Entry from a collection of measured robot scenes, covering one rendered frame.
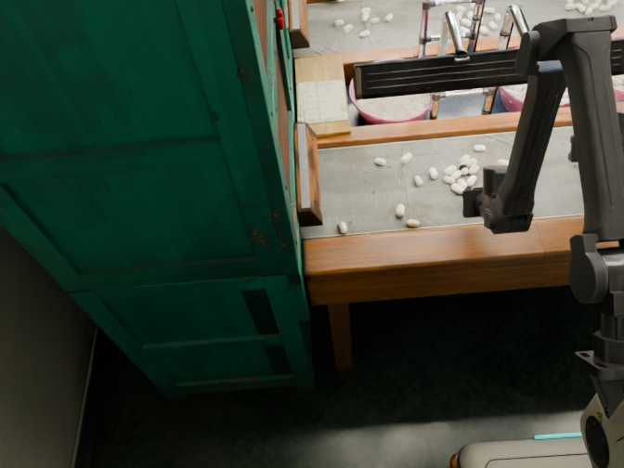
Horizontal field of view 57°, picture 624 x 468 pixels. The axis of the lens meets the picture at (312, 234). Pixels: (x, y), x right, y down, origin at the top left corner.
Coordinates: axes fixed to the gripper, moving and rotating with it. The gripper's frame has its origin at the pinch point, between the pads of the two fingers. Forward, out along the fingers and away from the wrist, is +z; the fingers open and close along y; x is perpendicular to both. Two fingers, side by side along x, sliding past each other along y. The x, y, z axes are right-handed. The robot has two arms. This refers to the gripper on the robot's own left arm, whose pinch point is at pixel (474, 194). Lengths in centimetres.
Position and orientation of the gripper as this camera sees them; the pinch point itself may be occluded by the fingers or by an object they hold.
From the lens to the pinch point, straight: 147.7
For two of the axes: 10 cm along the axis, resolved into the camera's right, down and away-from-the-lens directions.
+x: 0.9, 9.6, 2.7
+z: 0.1, -2.7, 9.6
